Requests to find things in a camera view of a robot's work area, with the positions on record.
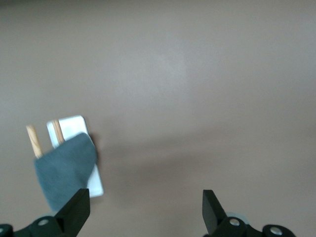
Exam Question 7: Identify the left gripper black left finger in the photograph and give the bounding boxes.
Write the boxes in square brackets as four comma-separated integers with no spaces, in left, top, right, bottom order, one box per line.
[0,188,91,237]

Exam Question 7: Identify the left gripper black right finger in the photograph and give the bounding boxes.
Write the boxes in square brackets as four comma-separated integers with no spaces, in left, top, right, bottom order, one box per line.
[202,189,296,237]

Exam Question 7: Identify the pink and grey towel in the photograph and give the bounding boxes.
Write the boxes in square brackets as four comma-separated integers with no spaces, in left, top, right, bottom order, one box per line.
[34,132,97,212]

